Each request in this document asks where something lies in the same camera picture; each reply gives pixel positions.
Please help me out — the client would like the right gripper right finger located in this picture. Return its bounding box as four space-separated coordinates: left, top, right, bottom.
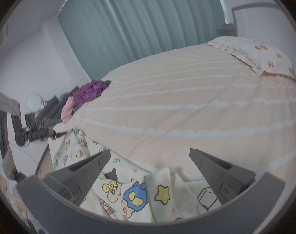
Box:
189 148 256 204

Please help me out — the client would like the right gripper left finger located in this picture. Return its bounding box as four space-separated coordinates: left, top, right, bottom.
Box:
42 149 111 205

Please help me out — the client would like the white printed pyjama top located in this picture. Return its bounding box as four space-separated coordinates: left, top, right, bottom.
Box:
53 128 223 224

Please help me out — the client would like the black chest of drawers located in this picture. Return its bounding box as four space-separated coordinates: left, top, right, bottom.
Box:
35 86 78 127

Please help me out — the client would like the pink garment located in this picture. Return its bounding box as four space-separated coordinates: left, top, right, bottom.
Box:
60 97 74 124

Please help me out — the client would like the round white mirror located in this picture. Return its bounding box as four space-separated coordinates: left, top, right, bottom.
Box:
26 93 43 112

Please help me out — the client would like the purple garment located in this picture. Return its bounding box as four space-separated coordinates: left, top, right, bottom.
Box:
72 80 104 106

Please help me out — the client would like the bed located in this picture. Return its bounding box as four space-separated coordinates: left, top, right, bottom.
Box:
35 3 296 187

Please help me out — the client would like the blue-green curtain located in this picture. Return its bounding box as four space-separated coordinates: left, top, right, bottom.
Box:
57 0 137 82
99 0 226 63

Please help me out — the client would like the white printed pillow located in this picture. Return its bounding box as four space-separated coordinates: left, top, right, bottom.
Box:
206 36 296 79

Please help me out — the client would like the grey bedside table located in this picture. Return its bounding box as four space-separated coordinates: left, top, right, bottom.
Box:
221 23 235 37

